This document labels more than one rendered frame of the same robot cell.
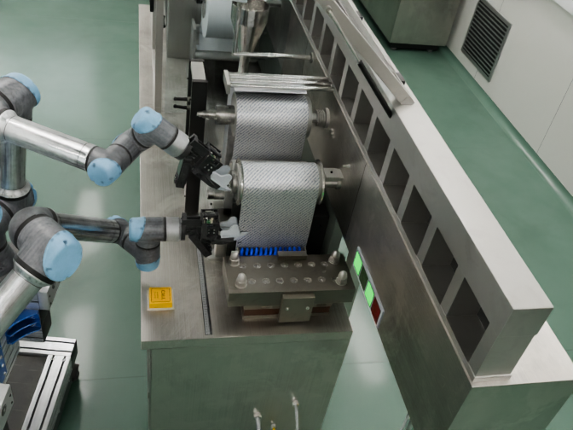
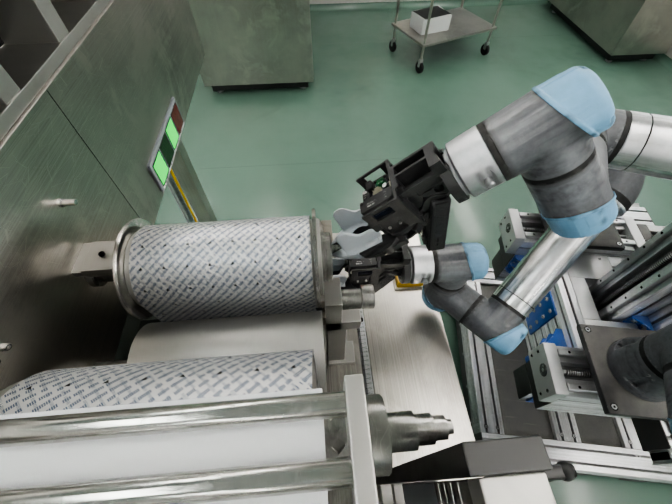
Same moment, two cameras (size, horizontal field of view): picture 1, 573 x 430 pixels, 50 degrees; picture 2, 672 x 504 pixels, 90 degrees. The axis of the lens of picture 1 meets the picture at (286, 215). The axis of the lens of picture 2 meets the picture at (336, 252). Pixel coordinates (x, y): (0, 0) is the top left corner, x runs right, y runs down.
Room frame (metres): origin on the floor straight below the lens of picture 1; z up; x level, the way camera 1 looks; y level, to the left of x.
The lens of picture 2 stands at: (1.80, 0.26, 1.67)
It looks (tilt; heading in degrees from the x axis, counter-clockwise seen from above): 55 degrees down; 193
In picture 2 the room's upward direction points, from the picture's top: straight up
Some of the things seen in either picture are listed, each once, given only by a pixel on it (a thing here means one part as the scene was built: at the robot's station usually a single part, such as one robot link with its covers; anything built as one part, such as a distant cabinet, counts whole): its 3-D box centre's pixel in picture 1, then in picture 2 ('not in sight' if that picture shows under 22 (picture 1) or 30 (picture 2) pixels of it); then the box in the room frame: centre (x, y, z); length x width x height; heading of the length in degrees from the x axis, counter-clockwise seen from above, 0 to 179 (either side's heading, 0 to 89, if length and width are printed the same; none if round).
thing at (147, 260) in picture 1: (144, 250); (448, 292); (1.40, 0.42, 1.01); 0.11 x 0.08 x 0.11; 57
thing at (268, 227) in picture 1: (274, 228); not in sight; (1.51, 0.03, 1.11); 0.23 x 0.01 x 0.18; 107
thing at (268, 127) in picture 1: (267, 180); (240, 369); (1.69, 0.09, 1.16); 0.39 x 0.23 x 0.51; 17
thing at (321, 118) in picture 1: (316, 118); not in sight; (1.86, -0.04, 1.33); 0.07 x 0.07 x 0.07; 17
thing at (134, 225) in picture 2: (317, 182); (144, 268); (1.61, -0.08, 1.25); 0.15 x 0.01 x 0.15; 17
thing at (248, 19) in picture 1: (250, 11); not in sight; (2.25, 0.28, 1.50); 0.14 x 0.14 x 0.06
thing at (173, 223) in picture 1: (173, 228); (416, 265); (1.42, 0.33, 1.11); 0.08 x 0.05 x 0.08; 17
